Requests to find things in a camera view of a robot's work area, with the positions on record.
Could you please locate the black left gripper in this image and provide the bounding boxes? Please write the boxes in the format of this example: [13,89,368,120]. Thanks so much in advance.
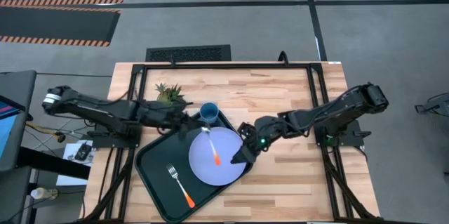
[159,106,210,143]

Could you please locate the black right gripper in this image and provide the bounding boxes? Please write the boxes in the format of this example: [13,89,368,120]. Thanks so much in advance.
[230,117,283,165]

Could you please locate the lavender round plate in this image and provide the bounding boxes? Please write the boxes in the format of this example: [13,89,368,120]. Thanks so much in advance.
[188,126,248,187]

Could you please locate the orange-handled metal spoon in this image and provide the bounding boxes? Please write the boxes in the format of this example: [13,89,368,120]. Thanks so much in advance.
[200,126,222,167]

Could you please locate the orange-handled metal fork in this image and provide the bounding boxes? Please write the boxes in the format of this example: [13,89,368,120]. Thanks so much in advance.
[165,163,196,209]

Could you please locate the blue plastic cup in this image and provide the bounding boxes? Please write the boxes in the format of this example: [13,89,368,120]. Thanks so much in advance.
[199,102,220,126]

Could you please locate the dark green serving tray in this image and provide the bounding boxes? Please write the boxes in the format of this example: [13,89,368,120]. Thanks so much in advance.
[135,110,255,223]

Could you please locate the small potted succulent plant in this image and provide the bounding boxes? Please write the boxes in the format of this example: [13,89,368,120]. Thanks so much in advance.
[155,82,187,105]

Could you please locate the black floor vent grille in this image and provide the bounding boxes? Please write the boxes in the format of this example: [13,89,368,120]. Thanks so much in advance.
[145,44,232,62]

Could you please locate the black handheld controller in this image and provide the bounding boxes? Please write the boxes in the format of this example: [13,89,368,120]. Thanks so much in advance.
[74,142,93,162]

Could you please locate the white paper sheet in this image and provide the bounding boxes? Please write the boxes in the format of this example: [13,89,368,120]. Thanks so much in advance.
[55,139,94,187]

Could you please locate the black side desk beam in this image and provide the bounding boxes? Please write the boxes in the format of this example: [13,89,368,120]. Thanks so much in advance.
[15,145,91,180]

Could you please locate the white plastic bottle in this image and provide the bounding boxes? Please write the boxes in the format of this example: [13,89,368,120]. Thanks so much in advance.
[30,187,59,201]

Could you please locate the monitor with blue screen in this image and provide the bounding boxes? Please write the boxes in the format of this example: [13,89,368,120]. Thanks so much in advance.
[0,94,29,173]

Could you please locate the black aluminium table frame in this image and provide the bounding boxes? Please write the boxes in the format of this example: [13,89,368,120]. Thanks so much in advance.
[80,61,376,223]

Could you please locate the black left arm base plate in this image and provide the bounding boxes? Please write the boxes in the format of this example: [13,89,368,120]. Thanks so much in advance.
[91,120,143,149]

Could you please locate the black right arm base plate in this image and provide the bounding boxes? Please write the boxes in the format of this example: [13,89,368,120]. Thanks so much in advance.
[313,118,366,147]

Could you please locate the yellow and black floor cables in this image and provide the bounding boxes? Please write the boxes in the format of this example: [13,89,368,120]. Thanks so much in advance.
[25,114,93,147]

